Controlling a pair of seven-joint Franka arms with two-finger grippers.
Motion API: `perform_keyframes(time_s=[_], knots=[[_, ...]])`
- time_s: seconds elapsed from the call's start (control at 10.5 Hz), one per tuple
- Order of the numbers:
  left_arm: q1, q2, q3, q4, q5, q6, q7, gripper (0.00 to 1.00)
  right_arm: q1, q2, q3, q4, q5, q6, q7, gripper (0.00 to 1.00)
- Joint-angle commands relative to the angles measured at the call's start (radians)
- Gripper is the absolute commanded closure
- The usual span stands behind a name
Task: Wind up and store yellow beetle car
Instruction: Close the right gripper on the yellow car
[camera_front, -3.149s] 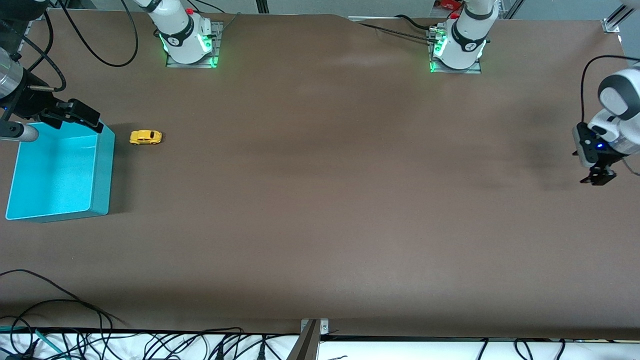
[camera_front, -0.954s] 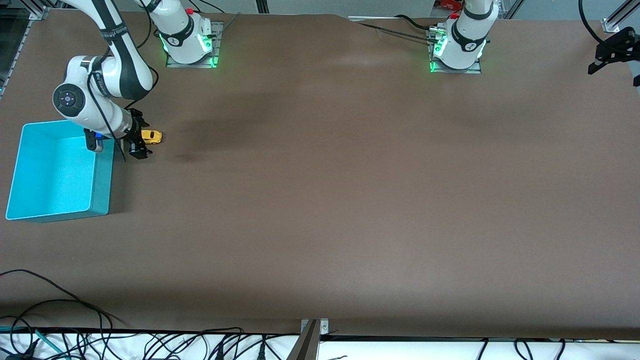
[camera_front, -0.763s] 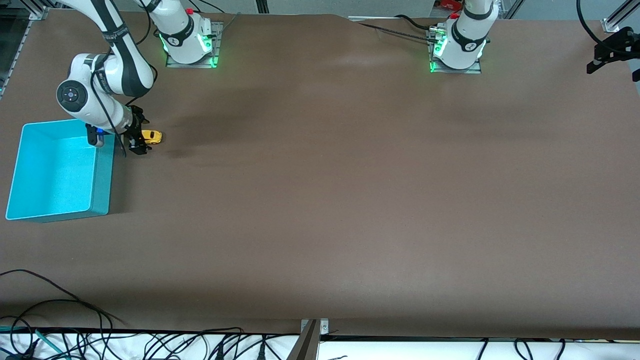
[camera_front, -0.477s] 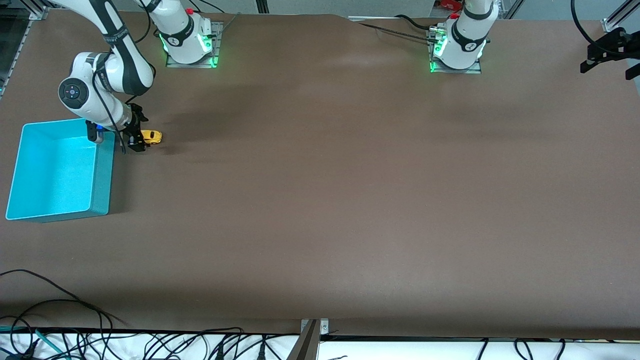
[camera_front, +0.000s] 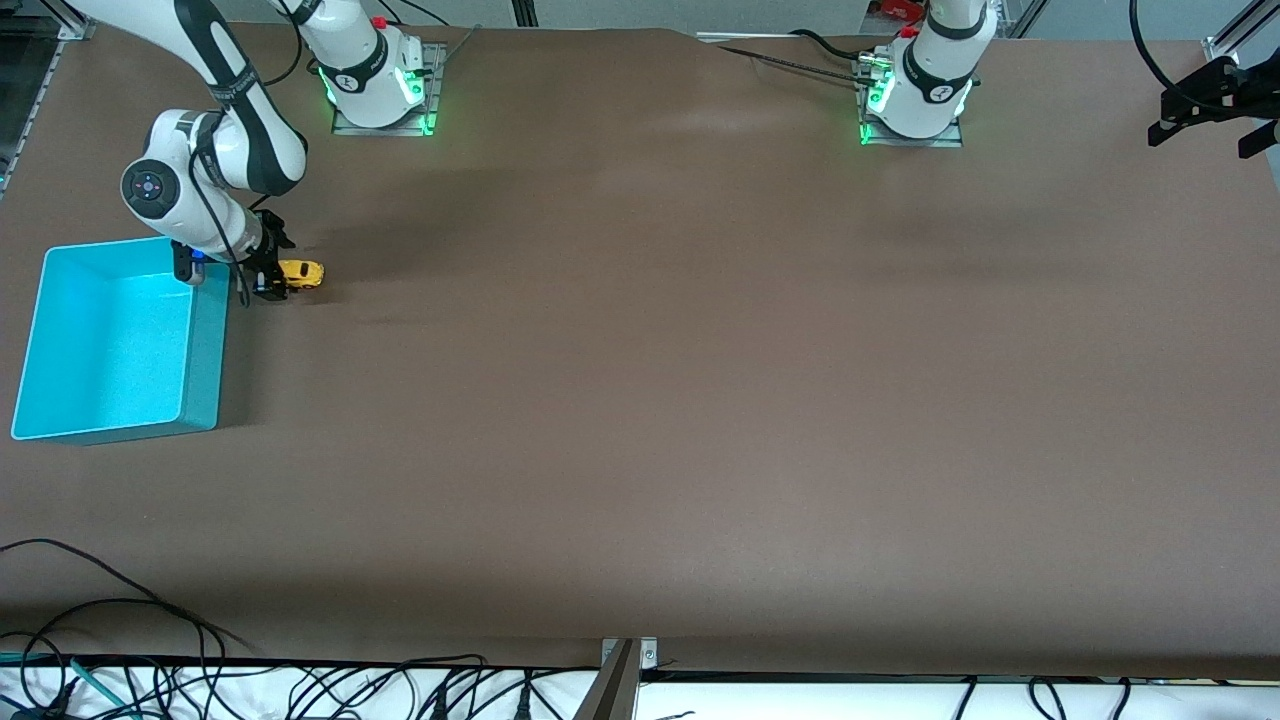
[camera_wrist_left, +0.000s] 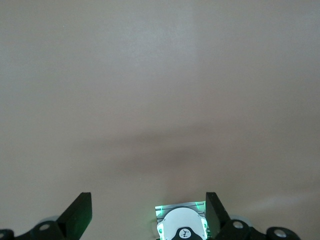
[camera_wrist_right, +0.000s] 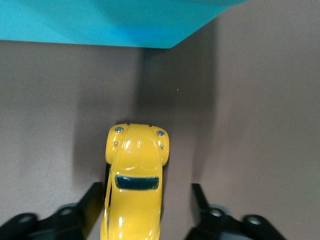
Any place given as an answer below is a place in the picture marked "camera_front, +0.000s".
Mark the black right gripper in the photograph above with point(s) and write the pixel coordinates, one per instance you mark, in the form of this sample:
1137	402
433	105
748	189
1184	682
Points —
268	244

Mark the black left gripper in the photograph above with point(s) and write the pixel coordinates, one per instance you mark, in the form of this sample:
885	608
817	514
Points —
1203	88

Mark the yellow beetle toy car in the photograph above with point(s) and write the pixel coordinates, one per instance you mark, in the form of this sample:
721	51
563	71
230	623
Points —
305	272

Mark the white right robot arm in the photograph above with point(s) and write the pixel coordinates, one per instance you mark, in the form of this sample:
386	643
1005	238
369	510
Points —
215	218

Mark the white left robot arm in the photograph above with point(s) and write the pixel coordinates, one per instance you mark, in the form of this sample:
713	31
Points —
930	80

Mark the turquoise plastic bin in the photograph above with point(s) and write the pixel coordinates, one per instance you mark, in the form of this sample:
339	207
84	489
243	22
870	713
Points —
110	350

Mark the red object behind table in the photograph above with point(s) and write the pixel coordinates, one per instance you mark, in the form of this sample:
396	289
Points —
895	8

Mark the brown table cover sheet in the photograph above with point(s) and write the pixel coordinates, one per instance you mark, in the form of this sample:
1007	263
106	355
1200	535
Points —
640	400

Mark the aluminium frame profile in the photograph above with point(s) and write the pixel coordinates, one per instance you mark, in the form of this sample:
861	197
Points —
1235	35
70	25

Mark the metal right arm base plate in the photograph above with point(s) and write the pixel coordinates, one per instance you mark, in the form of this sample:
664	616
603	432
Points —
385	127

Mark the black frame post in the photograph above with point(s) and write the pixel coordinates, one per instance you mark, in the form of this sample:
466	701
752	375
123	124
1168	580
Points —
525	10

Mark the metal table edge bracket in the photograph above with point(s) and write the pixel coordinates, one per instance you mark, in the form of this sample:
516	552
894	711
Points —
648	652

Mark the grey metal stand post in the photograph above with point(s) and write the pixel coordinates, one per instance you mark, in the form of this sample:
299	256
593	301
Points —
612	690

